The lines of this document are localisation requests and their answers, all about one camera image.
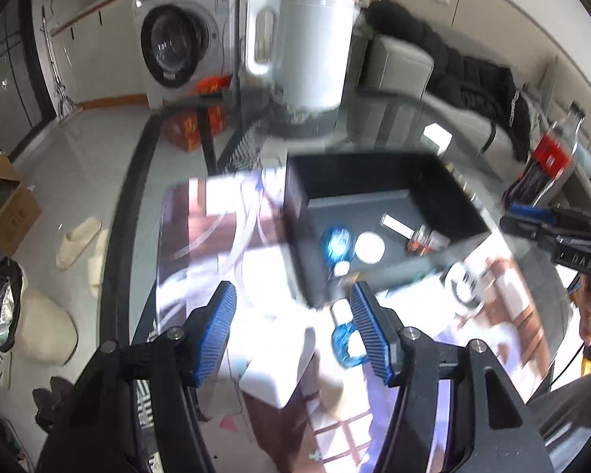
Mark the small blue bottle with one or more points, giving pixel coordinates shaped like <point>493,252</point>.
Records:
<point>336,245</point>
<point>345,342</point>

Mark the black trash bag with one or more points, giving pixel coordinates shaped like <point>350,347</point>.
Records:
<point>2,300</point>

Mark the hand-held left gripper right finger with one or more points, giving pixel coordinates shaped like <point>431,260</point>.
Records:
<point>372,335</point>

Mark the grey sofa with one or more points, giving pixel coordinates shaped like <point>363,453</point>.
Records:
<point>399,66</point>

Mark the mop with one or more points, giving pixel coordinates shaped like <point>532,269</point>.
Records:
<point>58,88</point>

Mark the white flat stick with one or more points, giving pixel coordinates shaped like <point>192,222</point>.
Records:
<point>398,225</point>

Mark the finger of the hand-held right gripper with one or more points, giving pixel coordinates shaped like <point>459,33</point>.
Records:
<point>532,210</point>
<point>522,227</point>

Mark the beige slipper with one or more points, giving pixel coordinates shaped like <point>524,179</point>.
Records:
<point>78,242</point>
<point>97,263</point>

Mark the person's right hand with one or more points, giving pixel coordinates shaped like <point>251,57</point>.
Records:
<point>590,315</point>

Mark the cola bottle red label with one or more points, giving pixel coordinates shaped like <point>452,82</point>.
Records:
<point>551,152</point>

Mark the white counter cabinet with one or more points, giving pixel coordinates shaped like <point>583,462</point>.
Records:
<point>103,49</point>

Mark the white charger cube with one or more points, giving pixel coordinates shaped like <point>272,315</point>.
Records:
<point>436,138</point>

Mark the beige pouf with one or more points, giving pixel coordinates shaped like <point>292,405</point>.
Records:
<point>47,327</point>

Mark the white electric kettle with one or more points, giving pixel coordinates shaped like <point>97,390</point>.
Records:
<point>305,49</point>

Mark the printed table mat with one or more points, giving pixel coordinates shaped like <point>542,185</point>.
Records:
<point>202,236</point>

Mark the red cardboard box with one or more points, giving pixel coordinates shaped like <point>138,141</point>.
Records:
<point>192,125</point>

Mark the brown cardboard box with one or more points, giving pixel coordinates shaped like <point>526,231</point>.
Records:
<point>12,217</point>

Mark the white rectangular case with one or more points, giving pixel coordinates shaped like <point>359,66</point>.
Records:
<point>276,372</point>

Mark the white washing machine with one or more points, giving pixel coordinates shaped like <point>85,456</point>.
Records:
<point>187,44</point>

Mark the round silver black object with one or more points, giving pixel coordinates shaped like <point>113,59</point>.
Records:
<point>465,283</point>

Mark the small orange capped bottle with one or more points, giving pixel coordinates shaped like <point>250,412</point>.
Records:
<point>423,241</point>

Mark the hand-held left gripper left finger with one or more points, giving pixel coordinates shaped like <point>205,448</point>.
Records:
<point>215,335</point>

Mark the black cardboard box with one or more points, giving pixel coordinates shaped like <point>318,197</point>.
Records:
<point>374,177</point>

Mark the black jacket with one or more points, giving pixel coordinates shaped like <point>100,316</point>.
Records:
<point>453,69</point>

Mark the black framed glass door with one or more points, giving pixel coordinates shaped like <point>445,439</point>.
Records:
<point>10,74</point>

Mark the white round lid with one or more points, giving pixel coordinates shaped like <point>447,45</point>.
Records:
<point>369,248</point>

